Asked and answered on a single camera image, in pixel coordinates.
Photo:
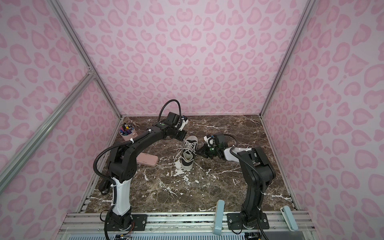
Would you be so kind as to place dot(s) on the pink rectangular case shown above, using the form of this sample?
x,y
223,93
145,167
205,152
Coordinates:
x,y
147,160

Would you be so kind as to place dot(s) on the light blue clamp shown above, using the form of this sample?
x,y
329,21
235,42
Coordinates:
x,y
218,220
289,218

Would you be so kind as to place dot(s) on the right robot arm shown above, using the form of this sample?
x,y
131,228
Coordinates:
x,y
257,171

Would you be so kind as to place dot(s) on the pens in cup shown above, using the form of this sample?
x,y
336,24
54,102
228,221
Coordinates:
x,y
126,129

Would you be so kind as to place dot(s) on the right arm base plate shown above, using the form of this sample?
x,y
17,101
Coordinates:
x,y
236,222

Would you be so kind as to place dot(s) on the light blue clamp right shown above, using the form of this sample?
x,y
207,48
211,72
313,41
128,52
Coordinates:
x,y
289,218

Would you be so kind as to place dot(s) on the pink pen cup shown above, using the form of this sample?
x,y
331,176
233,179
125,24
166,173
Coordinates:
x,y
132,136

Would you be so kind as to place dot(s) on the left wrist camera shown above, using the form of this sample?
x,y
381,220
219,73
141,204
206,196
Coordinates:
x,y
176,121

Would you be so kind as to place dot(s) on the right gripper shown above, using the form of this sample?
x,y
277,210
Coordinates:
x,y
205,153

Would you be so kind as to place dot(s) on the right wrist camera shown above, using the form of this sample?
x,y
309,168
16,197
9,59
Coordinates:
x,y
217,140

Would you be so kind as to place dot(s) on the diagonal aluminium frame bar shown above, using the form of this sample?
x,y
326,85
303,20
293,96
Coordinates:
x,y
19,160

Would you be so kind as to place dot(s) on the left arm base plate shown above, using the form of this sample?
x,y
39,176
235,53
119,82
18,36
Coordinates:
x,y
128,222

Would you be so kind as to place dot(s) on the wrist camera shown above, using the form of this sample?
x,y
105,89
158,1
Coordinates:
x,y
176,121
217,140

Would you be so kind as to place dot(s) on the white shoelace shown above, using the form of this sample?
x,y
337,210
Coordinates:
x,y
187,152

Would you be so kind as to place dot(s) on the black white sneaker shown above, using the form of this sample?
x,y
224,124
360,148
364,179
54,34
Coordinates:
x,y
188,168

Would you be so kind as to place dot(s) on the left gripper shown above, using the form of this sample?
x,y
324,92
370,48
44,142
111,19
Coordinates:
x,y
181,137

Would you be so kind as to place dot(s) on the light blue clamp centre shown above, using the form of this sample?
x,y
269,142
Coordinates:
x,y
218,220

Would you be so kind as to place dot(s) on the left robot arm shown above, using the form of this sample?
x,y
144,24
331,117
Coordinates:
x,y
122,171

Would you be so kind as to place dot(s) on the aluminium rail base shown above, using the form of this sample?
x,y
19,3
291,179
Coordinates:
x,y
186,226

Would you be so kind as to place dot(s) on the black object by wall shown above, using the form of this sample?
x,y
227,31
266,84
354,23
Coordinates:
x,y
104,186

